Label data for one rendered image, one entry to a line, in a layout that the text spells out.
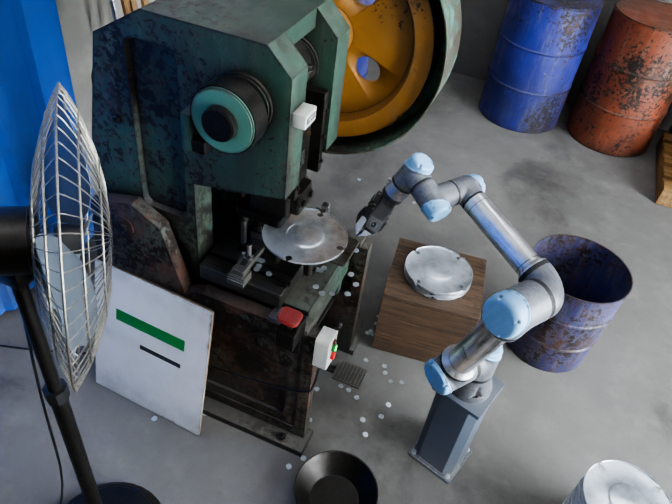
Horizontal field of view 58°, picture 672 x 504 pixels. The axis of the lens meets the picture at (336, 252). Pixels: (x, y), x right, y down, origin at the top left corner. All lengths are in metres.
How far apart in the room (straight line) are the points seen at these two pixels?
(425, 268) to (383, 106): 0.81
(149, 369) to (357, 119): 1.19
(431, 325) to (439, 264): 0.26
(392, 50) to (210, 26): 0.66
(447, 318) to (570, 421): 0.69
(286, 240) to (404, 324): 0.80
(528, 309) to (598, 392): 1.44
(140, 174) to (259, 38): 0.66
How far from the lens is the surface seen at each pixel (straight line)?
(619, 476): 2.36
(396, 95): 2.06
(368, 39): 2.06
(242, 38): 1.57
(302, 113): 1.60
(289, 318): 1.82
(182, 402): 2.41
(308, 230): 2.07
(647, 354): 3.27
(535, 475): 2.62
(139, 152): 1.97
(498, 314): 1.59
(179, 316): 2.17
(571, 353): 2.86
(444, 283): 2.57
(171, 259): 2.05
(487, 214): 1.76
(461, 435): 2.25
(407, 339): 2.68
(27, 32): 2.62
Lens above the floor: 2.12
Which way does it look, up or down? 42 degrees down
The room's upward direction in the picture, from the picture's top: 8 degrees clockwise
